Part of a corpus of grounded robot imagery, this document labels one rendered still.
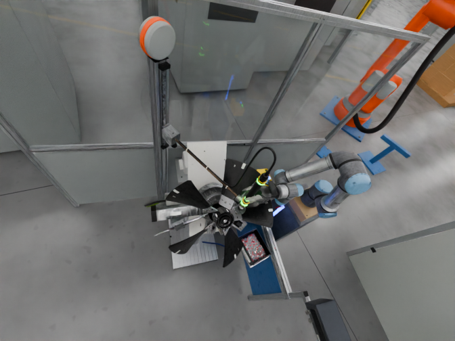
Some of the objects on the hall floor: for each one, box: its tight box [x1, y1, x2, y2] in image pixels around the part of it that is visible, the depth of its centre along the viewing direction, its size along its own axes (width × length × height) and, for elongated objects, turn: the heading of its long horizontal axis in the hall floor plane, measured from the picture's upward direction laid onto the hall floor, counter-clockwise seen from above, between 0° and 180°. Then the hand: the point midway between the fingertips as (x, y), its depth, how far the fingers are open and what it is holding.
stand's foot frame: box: [169, 217, 218, 270], centre depth 230 cm, size 62×46×8 cm
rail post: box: [248, 293, 284, 300], centre depth 183 cm, size 4×4×78 cm
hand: (246, 193), depth 108 cm, fingers closed on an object, 4 cm apart
